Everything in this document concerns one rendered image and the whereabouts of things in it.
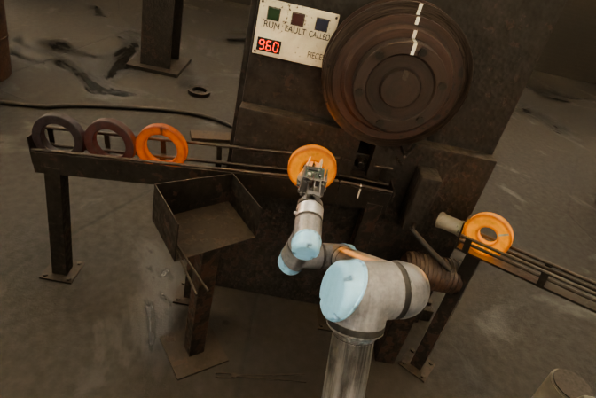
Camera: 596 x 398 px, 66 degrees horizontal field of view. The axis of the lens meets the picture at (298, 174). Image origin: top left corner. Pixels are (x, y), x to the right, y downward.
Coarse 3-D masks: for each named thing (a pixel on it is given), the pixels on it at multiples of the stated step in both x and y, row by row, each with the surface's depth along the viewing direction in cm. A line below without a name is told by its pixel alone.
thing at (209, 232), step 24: (168, 192) 142; (192, 192) 147; (216, 192) 153; (240, 192) 149; (168, 216) 131; (192, 216) 148; (216, 216) 150; (240, 216) 151; (168, 240) 134; (192, 240) 139; (216, 240) 140; (240, 240) 142; (216, 264) 152; (192, 312) 161; (168, 336) 177; (192, 336) 166; (192, 360) 171; (216, 360) 173
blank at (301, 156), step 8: (312, 144) 142; (296, 152) 141; (304, 152) 140; (312, 152) 140; (320, 152) 140; (328, 152) 141; (296, 160) 142; (304, 160) 142; (312, 160) 142; (328, 160) 141; (288, 168) 143; (296, 168) 143; (328, 168) 143; (336, 168) 143; (296, 176) 144; (328, 176) 144; (328, 184) 145
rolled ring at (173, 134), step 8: (152, 128) 159; (160, 128) 159; (168, 128) 159; (144, 136) 161; (168, 136) 160; (176, 136) 160; (136, 144) 163; (144, 144) 163; (176, 144) 162; (184, 144) 162; (144, 152) 164; (184, 152) 163; (160, 160) 168; (168, 160) 168; (176, 160) 165
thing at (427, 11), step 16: (400, 0) 133; (368, 16) 135; (432, 16) 134; (448, 16) 134; (352, 32) 138; (448, 32) 136; (336, 48) 140; (464, 48) 138; (464, 64) 141; (464, 80) 143; (464, 96) 146; (336, 112) 151; (448, 112) 149; (352, 128) 153; (432, 128) 152; (384, 144) 156; (400, 144) 156
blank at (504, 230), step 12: (480, 216) 154; (492, 216) 152; (468, 228) 158; (480, 228) 156; (492, 228) 153; (504, 228) 150; (480, 240) 157; (504, 240) 152; (480, 252) 158; (492, 252) 155; (504, 252) 153
